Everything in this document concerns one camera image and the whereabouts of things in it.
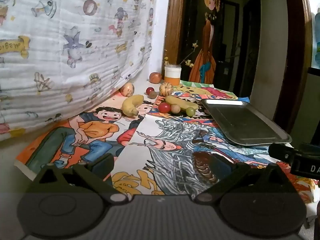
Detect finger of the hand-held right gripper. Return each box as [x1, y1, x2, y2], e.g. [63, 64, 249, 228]
[268, 143, 297, 162]

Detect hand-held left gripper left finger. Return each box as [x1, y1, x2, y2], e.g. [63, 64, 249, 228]
[29, 152, 130, 205]

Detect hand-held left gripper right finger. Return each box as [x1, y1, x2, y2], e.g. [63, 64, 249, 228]
[191, 155, 298, 205]

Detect metal tray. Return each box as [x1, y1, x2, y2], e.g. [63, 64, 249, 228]
[200, 99, 293, 146]

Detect yellow banana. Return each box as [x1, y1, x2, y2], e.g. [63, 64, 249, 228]
[122, 94, 145, 117]

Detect pale pink striped pepino melon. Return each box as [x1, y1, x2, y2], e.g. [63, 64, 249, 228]
[120, 82, 135, 97]

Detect greenish banana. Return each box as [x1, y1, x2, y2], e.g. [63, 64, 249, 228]
[165, 95, 200, 112]

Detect yellow striped pepino melon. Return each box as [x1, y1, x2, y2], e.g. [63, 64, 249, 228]
[159, 82, 173, 97]

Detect cartoon boy poster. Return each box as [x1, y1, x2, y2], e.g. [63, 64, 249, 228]
[15, 97, 157, 180]

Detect white-haired figure poster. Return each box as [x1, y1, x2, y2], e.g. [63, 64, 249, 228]
[112, 112, 320, 205]

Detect dark wooden door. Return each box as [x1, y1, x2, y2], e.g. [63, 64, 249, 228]
[240, 0, 262, 98]

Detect white and orange jar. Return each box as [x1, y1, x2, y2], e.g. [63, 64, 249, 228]
[164, 64, 182, 86]

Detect white cartoon printed blanket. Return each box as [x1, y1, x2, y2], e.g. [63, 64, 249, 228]
[0, 0, 160, 143]

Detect dried yellow flower stems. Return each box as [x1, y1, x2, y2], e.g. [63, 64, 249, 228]
[164, 41, 199, 68]

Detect wall poster orange dress figure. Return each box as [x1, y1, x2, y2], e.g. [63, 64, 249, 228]
[187, 0, 225, 84]

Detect wooden door frame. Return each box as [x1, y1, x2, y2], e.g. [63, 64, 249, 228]
[164, 0, 313, 133]

